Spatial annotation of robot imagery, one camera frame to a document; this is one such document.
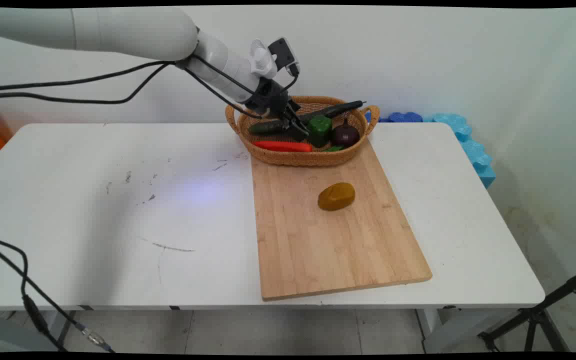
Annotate green bell pepper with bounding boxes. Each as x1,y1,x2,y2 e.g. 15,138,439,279
307,115,333,148

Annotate wooden cutting board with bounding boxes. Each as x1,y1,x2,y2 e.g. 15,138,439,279
250,137,433,302

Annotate woven wicker basket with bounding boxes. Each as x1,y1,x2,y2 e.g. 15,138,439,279
225,96,381,167

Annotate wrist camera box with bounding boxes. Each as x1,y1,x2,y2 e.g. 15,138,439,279
267,37,301,77

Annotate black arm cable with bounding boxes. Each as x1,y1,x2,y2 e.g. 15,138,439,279
0,60,264,121
0,53,269,106

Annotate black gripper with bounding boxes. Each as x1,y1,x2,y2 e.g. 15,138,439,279
244,78,311,141

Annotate dark purple onion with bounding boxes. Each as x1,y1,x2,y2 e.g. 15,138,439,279
331,118,360,149

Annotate black tripod stand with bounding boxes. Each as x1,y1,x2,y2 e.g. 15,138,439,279
477,266,576,354

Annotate black cable with connector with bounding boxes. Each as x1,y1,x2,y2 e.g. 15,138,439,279
0,234,116,354

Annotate dark green cucumber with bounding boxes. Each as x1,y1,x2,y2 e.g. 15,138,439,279
248,118,290,135

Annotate white table leg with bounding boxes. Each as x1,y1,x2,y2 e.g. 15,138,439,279
414,308,449,354

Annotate blue foam mat pieces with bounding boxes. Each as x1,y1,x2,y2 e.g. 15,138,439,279
364,111,497,189

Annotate red chili pepper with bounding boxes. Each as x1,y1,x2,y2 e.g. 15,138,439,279
253,140,313,153

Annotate brown potato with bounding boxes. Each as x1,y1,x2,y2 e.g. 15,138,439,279
317,182,356,212

